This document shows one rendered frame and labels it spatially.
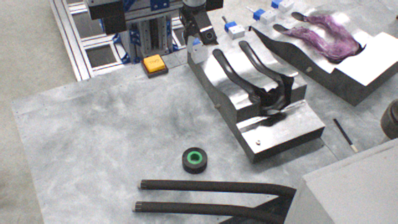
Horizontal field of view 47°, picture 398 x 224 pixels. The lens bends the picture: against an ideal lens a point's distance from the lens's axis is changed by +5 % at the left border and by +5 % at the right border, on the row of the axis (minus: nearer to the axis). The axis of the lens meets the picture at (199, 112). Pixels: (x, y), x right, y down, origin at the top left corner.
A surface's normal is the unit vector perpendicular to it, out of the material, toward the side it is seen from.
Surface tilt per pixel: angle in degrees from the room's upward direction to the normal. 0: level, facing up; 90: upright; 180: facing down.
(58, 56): 0
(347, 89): 90
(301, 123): 0
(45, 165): 0
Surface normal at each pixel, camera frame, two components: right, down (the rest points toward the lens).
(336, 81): -0.73, 0.52
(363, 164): 0.03, -0.62
